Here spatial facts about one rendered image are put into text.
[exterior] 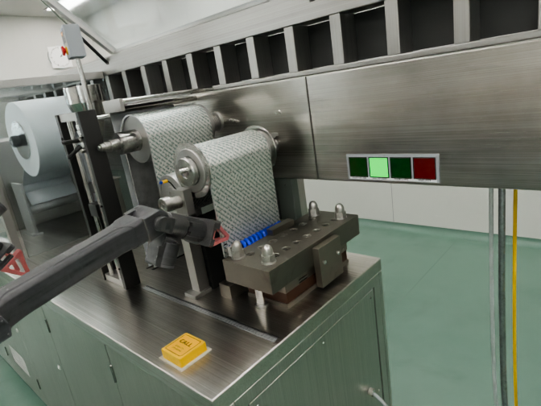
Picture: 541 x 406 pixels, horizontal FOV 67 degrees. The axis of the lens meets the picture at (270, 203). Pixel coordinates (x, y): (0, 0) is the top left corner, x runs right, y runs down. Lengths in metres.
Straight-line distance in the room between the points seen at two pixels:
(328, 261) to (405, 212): 2.79
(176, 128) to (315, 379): 0.80
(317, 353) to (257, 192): 0.45
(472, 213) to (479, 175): 2.61
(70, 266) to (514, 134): 0.91
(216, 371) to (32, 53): 6.26
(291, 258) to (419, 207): 2.84
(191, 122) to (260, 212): 0.36
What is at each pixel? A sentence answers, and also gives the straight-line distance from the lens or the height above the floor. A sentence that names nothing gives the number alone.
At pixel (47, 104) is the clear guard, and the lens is 1.97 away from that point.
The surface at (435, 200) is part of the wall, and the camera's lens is 3.70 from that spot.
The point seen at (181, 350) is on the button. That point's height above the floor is 0.92.
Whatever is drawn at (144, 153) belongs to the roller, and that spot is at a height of 1.29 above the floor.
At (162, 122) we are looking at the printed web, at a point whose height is 1.37.
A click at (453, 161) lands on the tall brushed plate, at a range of 1.04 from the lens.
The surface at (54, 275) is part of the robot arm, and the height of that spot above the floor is 1.17.
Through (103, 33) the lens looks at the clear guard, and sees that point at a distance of 1.94.
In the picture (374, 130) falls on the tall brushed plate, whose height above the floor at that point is 1.28.
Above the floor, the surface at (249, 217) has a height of 1.08.
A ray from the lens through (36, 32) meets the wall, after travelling 6.94.
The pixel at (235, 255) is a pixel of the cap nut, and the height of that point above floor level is 1.04.
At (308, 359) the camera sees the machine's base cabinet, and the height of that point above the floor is 0.80.
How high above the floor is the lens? 1.43
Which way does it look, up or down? 16 degrees down
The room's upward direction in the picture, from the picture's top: 9 degrees counter-clockwise
